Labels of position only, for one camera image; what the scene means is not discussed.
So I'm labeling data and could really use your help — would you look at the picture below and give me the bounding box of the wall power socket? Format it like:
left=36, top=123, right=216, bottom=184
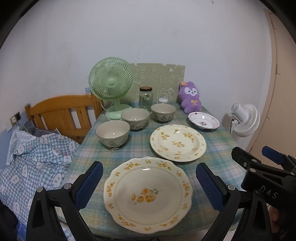
left=10, top=112, right=22, bottom=126

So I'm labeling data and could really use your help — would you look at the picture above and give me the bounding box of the purple plush bunny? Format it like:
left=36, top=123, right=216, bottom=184
left=178, top=81, right=202, bottom=114

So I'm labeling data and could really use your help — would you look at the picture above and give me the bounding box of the blue checkered bedding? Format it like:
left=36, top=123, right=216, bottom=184
left=1, top=128, right=80, bottom=240

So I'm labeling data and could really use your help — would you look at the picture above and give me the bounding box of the wooden bed headboard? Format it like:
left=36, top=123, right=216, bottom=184
left=25, top=94, right=102, bottom=144

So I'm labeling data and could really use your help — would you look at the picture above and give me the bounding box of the grey floral bowl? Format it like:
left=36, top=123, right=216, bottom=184
left=121, top=108, right=150, bottom=131
left=151, top=103, right=176, bottom=123
left=95, top=120, right=130, bottom=148

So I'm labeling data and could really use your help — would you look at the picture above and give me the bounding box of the small white lidded container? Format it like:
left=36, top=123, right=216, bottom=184
left=158, top=97, right=168, bottom=103

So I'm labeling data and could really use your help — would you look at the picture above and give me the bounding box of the round yellow flower deep plate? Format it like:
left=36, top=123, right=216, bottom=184
left=150, top=125, right=207, bottom=162

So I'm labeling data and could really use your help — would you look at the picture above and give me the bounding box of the green desk fan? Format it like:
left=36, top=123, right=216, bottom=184
left=88, top=57, right=133, bottom=120

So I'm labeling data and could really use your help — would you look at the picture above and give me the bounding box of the beige door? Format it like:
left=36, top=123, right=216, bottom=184
left=247, top=10, right=295, bottom=168

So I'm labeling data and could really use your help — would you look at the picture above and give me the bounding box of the white standing fan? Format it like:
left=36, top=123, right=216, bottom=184
left=230, top=103, right=260, bottom=138

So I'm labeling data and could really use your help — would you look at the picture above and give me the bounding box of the plaid green tablecloth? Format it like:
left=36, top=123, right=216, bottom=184
left=64, top=114, right=245, bottom=240

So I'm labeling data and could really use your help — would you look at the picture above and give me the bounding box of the white plate red flower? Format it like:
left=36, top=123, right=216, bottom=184
left=188, top=111, right=220, bottom=130

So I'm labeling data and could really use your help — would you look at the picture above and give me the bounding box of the scalloped yellow flower plate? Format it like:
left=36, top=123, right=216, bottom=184
left=103, top=157, right=193, bottom=235

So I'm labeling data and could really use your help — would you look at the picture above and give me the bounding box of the glass jar dark lid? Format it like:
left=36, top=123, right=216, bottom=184
left=139, top=86, right=153, bottom=111

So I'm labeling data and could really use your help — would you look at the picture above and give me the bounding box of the green patterned board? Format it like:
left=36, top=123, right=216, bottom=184
left=123, top=63, right=185, bottom=102

